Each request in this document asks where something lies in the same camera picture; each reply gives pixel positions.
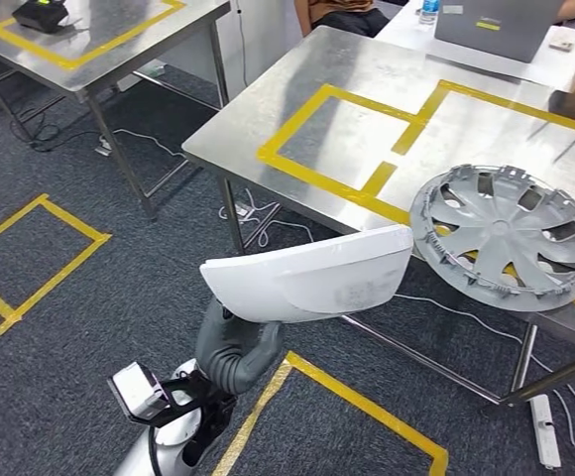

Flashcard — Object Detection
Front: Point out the yellow side table tape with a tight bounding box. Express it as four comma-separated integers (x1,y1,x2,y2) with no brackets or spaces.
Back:
0,0,186,72

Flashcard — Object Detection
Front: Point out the steel side table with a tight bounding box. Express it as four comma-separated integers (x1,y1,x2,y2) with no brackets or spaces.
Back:
0,0,232,221

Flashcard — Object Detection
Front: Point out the yellow floor tape rectangle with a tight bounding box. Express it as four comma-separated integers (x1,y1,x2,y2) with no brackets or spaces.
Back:
0,192,113,338
211,350,450,476

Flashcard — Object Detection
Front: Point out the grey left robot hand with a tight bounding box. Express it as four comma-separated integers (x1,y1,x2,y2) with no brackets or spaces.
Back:
195,297,284,397

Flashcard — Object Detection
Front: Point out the steel workbench table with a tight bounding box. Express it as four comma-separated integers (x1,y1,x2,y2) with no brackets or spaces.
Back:
181,25,575,409

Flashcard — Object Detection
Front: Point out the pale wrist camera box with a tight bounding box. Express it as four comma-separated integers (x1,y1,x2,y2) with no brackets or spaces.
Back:
107,361,172,425

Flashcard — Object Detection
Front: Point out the white plastic car part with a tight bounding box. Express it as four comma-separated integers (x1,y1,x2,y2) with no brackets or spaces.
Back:
199,225,415,325

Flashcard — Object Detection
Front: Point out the thin black cabinet cable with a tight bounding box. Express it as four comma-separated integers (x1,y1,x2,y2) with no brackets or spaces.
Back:
235,0,246,90

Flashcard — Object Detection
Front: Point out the grey plastic hubcap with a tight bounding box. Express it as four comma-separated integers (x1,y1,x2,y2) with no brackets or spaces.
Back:
409,164,575,313

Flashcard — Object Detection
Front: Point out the black floor cable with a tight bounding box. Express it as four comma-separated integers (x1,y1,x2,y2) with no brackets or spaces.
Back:
9,108,103,154

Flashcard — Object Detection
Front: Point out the grey laptop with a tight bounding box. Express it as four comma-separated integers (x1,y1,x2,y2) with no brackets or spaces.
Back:
433,0,566,65

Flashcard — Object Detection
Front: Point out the white desk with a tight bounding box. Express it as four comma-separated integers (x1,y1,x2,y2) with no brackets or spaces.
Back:
373,0,575,93

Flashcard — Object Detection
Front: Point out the white floor cable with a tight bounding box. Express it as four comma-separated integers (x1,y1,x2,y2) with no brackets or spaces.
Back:
218,188,316,250
392,292,575,458

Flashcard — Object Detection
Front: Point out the black desktop device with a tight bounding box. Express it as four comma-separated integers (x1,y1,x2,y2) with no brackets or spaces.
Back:
11,0,70,34

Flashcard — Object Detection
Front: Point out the white phone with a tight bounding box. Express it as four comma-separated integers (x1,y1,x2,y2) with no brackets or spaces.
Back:
548,29,575,53

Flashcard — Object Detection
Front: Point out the clear water bottle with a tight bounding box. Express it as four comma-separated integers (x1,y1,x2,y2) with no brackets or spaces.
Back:
419,0,441,26

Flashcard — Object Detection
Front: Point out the white cabinet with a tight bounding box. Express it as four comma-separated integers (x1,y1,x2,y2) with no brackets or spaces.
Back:
158,0,301,101

